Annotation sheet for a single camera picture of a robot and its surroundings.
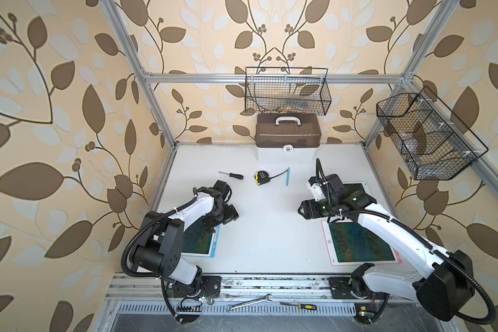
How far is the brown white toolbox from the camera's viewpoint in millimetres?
987

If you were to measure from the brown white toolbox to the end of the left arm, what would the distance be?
344mm

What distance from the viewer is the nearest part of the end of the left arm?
684mm
